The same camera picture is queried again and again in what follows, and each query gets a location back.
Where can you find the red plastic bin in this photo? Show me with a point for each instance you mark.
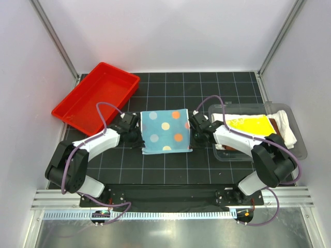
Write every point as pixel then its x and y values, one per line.
pixel 105 83

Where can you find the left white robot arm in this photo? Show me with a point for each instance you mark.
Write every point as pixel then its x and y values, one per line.
pixel 68 165

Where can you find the white terry towel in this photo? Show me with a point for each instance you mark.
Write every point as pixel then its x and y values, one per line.
pixel 282 121

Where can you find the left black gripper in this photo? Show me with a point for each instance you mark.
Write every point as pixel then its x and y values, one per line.
pixel 139 143

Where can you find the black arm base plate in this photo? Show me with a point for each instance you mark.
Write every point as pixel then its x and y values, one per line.
pixel 172 197

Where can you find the yellow patterned towel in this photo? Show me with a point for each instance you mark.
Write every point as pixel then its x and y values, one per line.
pixel 227 118

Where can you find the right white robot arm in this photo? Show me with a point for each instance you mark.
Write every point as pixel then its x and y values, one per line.
pixel 273 161

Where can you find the perforated metal cable rail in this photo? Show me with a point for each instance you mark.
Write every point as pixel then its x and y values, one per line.
pixel 94 215

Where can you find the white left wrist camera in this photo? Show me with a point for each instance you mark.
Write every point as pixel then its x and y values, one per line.
pixel 128 120

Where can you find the brown towel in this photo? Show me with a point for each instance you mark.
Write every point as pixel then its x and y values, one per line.
pixel 275 126

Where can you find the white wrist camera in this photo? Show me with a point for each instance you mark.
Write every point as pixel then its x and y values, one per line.
pixel 128 120
pixel 199 116

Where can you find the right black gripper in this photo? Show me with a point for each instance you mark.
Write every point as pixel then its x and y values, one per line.
pixel 193 130

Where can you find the clear plastic container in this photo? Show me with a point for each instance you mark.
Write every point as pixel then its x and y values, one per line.
pixel 215 113

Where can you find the blue orange patterned towel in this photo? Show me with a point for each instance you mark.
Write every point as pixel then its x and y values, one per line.
pixel 165 131

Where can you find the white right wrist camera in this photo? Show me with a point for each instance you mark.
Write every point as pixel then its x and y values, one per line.
pixel 199 116

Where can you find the black grid cutting mat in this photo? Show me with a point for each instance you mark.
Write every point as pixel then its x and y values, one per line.
pixel 171 91

